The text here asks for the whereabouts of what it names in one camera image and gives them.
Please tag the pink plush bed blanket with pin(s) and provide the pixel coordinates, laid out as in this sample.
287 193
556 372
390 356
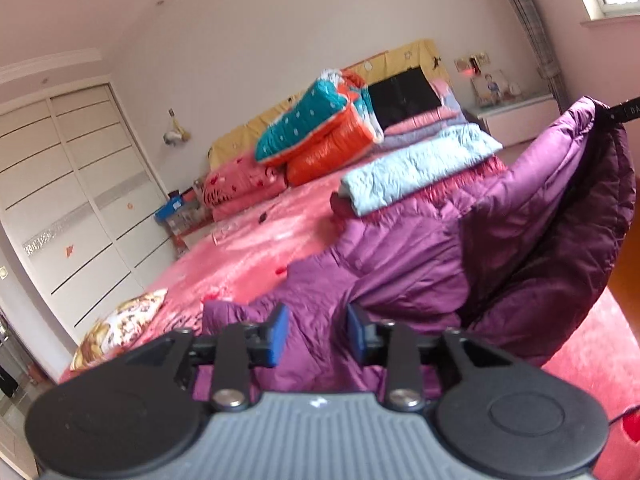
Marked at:
251 256

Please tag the light blue folded jacket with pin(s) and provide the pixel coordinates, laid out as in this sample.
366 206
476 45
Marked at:
395 176

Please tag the black folded garment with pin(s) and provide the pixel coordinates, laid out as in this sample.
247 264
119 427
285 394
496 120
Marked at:
402 96

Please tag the teal and orange quilt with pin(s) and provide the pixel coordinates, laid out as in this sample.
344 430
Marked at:
330 126

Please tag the floral cushion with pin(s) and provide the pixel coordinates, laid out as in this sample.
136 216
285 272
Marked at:
118 331

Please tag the framed photo on nightstand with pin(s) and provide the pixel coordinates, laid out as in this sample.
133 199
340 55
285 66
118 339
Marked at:
490 88

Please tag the white nightstand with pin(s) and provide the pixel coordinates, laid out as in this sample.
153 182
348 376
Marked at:
517 122

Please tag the white wardrobe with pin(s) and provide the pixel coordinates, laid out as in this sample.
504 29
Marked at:
78 204

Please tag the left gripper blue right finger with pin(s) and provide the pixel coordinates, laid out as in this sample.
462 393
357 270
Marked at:
395 347

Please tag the grey curtain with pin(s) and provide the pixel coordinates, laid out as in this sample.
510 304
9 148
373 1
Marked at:
547 63

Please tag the purple down jacket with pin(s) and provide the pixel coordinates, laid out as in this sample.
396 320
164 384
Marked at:
516 259

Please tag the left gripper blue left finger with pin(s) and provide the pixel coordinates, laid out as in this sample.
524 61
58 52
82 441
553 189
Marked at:
239 348

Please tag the wall hook ornament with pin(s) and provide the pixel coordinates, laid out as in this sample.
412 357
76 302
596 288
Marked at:
175 133

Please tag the blue storage box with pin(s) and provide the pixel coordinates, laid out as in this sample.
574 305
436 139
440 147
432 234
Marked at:
177 212

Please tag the yellow headboard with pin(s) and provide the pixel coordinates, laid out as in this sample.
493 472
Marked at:
421 53

